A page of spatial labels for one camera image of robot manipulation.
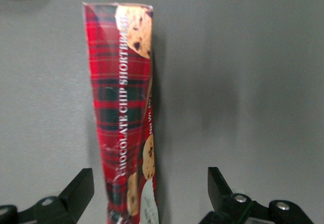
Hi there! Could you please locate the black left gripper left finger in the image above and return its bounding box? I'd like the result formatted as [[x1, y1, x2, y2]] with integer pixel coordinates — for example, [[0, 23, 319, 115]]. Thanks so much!
[[0, 167, 95, 224]]

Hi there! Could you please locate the red tartan cookie box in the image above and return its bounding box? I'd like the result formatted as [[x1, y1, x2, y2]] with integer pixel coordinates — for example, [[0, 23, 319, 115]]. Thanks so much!
[[82, 2, 160, 224]]

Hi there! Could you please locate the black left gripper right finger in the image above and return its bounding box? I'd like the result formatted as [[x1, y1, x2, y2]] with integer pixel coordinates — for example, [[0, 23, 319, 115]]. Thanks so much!
[[199, 166, 314, 224]]

